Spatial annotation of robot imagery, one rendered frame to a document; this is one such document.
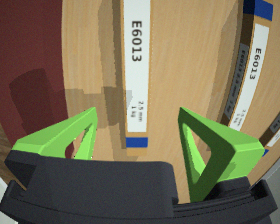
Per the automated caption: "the long tan cardboard box with blue bands and white label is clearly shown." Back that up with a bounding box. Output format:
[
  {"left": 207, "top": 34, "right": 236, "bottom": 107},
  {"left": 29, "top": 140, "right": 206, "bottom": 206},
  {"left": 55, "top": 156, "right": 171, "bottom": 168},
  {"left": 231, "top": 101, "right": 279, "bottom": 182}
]
[{"left": 259, "top": 113, "right": 280, "bottom": 159}]

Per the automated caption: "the brown rectangular box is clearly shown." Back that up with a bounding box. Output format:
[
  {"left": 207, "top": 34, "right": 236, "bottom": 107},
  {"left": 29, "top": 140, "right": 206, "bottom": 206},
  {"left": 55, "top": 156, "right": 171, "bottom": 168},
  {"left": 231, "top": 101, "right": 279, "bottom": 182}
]
[{"left": 220, "top": 0, "right": 273, "bottom": 132}]

